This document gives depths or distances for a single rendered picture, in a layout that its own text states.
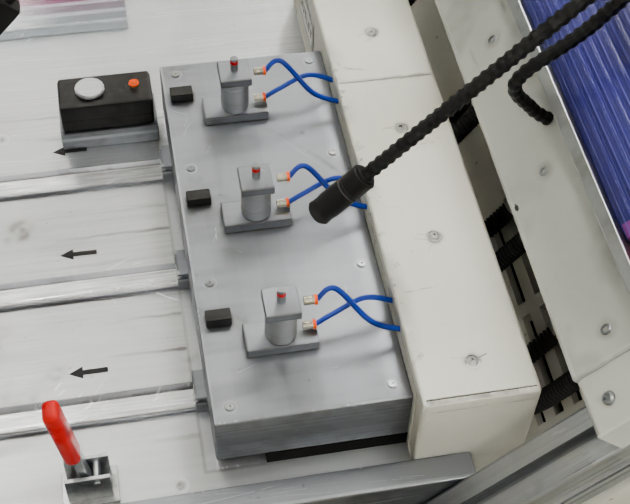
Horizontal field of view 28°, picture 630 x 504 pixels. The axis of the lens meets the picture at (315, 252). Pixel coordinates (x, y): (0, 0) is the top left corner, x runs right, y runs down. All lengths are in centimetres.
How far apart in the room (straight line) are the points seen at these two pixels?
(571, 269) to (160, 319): 31
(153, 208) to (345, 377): 25
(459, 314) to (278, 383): 13
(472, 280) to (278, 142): 20
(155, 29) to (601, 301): 53
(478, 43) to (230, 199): 22
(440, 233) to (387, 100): 14
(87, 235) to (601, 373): 43
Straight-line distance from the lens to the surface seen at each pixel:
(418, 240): 90
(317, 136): 98
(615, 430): 78
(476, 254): 89
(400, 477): 87
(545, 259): 84
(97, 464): 86
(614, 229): 77
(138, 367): 93
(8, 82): 113
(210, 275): 90
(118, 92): 104
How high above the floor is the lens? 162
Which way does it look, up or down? 29 degrees down
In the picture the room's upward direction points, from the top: 52 degrees clockwise
